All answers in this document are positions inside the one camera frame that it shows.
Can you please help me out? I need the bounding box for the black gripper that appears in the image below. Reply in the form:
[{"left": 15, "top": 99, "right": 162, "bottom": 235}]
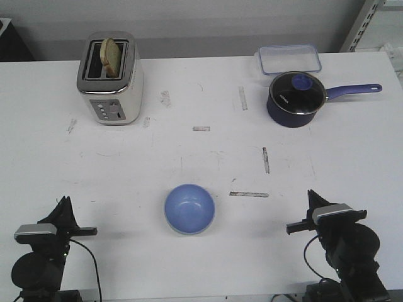
[
  {"left": 30, "top": 196, "right": 97, "bottom": 261},
  {"left": 286, "top": 189, "right": 367, "bottom": 237}
]

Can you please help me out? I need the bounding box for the blue bowl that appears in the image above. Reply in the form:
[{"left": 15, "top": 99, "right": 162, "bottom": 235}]
[{"left": 164, "top": 184, "right": 215, "bottom": 232}]

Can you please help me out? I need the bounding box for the green bowl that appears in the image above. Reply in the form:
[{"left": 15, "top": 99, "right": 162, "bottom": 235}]
[{"left": 171, "top": 227, "right": 208, "bottom": 235}]

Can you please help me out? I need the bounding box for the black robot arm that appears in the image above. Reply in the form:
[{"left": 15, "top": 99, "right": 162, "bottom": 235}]
[
  {"left": 286, "top": 189, "right": 390, "bottom": 301},
  {"left": 11, "top": 196, "right": 98, "bottom": 301}
]

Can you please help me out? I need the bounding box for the glass pot lid blue knob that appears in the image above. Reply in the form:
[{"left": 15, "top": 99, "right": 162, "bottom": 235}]
[{"left": 270, "top": 71, "right": 326, "bottom": 115}]

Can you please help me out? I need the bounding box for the silver white toaster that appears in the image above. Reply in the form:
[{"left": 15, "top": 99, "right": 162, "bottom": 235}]
[{"left": 76, "top": 31, "right": 144, "bottom": 125}]

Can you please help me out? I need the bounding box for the clear plastic food container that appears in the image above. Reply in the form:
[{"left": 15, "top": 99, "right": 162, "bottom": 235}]
[{"left": 254, "top": 44, "right": 322, "bottom": 76}]

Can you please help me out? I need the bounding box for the bread slice in toaster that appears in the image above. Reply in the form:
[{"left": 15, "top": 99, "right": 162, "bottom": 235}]
[{"left": 99, "top": 38, "right": 122, "bottom": 78}]

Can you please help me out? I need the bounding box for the dark object at left edge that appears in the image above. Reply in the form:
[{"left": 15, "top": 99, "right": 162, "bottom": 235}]
[{"left": 1, "top": 18, "right": 35, "bottom": 62}]

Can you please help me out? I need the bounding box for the grey metal shelf upright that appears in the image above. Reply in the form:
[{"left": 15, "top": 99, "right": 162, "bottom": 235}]
[{"left": 339, "top": 0, "right": 385, "bottom": 52}]

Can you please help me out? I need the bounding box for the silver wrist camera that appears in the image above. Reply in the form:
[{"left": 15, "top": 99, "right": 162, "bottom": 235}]
[
  {"left": 312, "top": 203, "right": 353, "bottom": 225},
  {"left": 14, "top": 223, "right": 57, "bottom": 244}
]

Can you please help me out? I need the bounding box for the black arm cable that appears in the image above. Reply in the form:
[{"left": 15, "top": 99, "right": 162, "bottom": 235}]
[
  {"left": 69, "top": 238, "right": 103, "bottom": 302},
  {"left": 303, "top": 235, "right": 331, "bottom": 281}
]

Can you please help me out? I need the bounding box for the blue saucepan with handle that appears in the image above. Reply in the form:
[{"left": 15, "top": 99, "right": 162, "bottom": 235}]
[{"left": 266, "top": 71, "right": 382, "bottom": 128}]

